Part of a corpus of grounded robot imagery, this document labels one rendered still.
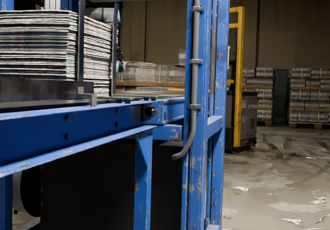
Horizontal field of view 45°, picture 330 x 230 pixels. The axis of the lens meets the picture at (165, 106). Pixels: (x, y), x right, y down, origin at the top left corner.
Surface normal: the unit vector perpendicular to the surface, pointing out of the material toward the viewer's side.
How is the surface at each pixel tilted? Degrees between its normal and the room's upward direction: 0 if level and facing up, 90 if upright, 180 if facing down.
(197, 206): 90
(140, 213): 90
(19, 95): 90
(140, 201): 90
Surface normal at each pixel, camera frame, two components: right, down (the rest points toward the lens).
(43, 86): 0.97, 0.04
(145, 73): 0.81, 0.05
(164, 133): -0.26, 0.04
